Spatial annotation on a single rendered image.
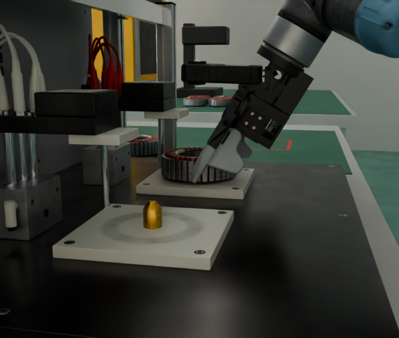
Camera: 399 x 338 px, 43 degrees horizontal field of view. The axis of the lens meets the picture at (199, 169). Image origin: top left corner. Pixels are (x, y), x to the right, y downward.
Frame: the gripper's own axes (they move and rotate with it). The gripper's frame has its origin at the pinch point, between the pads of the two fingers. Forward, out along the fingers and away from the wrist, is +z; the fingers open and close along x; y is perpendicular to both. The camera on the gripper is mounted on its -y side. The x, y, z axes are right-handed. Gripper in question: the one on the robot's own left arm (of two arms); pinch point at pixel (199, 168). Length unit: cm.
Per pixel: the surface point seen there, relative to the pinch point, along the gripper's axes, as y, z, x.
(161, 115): -8.3, -4.7, -3.0
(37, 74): -18.1, -6.0, -22.9
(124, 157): -10.9, 5.0, 0.7
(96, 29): -150, 39, 323
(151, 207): -0.4, -1.0, -25.0
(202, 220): 4.7, -1.4, -21.4
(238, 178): 5.7, -2.0, 0.1
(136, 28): -122, 23, 326
